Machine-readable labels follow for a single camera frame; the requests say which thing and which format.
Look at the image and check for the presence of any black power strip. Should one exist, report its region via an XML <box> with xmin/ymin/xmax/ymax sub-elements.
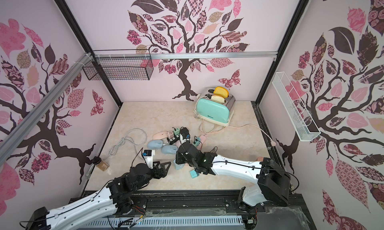
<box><xmin>169</xmin><ymin>133</ymin><xmax>181</xmax><ymax>145</ymax></box>

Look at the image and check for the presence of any green plug on black strip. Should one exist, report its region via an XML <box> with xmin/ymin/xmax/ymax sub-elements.
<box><xmin>173</xmin><ymin>128</ymin><xmax>180</xmax><ymax>136</ymax></box>

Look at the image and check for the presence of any pale toast slice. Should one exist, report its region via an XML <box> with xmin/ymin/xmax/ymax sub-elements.
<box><xmin>211</xmin><ymin>94</ymin><xmax>226</xmax><ymax>104</ymax></box>

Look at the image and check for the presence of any pink mouse top left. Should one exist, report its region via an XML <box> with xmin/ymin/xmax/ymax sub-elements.
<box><xmin>153</xmin><ymin>131</ymin><xmax>170</xmax><ymax>140</ymax></box>

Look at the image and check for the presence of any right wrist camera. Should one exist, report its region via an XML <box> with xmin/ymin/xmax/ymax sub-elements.
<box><xmin>179</xmin><ymin>127</ymin><xmax>191</xmax><ymax>144</ymax></box>

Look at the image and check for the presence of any grey coiled cable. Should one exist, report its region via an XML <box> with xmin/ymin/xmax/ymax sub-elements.
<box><xmin>107</xmin><ymin>127</ymin><xmax>148</xmax><ymax>157</ymax></box>

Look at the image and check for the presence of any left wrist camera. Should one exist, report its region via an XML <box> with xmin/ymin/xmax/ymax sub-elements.
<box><xmin>142</xmin><ymin>150</ymin><xmax>156</xmax><ymax>169</ymax></box>

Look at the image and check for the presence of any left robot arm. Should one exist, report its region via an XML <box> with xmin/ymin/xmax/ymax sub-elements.
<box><xmin>24</xmin><ymin>161</ymin><xmax>172</xmax><ymax>230</ymax></box>

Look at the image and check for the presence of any green charger plug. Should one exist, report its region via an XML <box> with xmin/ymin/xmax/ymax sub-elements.
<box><xmin>193</xmin><ymin>137</ymin><xmax>201</xmax><ymax>148</ymax></box>

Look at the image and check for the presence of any blue mouse top left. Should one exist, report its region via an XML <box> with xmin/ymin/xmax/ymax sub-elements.
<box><xmin>147</xmin><ymin>140</ymin><xmax>164</xmax><ymax>150</ymax></box>

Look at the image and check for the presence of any teal charger plug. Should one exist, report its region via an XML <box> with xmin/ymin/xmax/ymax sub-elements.
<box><xmin>190</xmin><ymin>170</ymin><xmax>199</xmax><ymax>179</ymax></box>

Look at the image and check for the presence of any black wire basket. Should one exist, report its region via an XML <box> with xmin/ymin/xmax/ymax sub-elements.
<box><xmin>83</xmin><ymin>49</ymin><xmax>155</xmax><ymax>80</ymax></box>

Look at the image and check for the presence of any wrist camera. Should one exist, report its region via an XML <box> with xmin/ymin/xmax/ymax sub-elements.
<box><xmin>142</xmin><ymin>150</ymin><xmax>156</xmax><ymax>169</ymax></box>
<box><xmin>179</xmin><ymin>127</ymin><xmax>191</xmax><ymax>144</ymax></box>

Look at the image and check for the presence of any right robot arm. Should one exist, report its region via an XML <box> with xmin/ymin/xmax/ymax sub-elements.
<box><xmin>176</xmin><ymin>142</ymin><xmax>291</xmax><ymax>207</ymax></box>

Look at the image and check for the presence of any yellow toast slice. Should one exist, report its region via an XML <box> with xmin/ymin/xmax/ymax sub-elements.
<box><xmin>214</xmin><ymin>86</ymin><xmax>229</xmax><ymax>98</ymax></box>

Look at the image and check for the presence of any blue mouse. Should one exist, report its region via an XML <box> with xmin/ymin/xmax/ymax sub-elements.
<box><xmin>147</xmin><ymin>140</ymin><xmax>164</xmax><ymax>150</ymax></box>
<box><xmin>161</xmin><ymin>145</ymin><xmax>179</xmax><ymax>155</ymax></box>

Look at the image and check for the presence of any pink power strip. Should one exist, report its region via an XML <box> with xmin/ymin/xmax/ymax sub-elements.
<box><xmin>197</xmin><ymin>135</ymin><xmax>207</xmax><ymax>150</ymax></box>

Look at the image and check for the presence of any small brown jar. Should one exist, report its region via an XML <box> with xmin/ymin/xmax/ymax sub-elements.
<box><xmin>91</xmin><ymin>157</ymin><xmax>109</xmax><ymax>172</ymax></box>

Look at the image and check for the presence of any blue mouse middle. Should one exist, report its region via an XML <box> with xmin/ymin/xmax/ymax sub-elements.
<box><xmin>161</xmin><ymin>145</ymin><xmax>179</xmax><ymax>155</ymax></box>

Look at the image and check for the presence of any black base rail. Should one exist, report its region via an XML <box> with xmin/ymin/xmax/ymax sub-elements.
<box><xmin>59</xmin><ymin>190</ymin><xmax>317</xmax><ymax>230</ymax></box>

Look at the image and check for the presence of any mint green toaster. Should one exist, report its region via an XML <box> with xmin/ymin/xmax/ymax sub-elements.
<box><xmin>194</xmin><ymin>87</ymin><xmax>236</xmax><ymax>127</ymax></box>

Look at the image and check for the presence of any white slotted cable duct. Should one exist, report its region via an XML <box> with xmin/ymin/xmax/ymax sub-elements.
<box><xmin>80</xmin><ymin>216</ymin><xmax>244</xmax><ymax>230</ymax></box>

